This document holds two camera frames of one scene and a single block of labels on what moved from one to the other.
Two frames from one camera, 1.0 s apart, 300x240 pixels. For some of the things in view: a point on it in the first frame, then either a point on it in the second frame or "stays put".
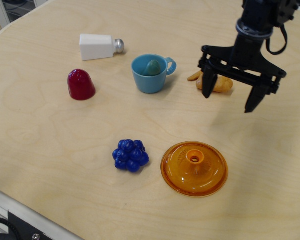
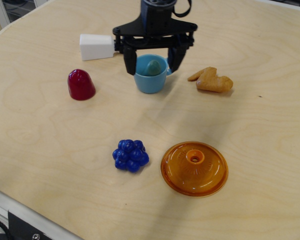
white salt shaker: (93, 46) stays put
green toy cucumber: (152, 69) stays put
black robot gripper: (244, 61) to (155, 28)
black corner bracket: (27, 232) stays put
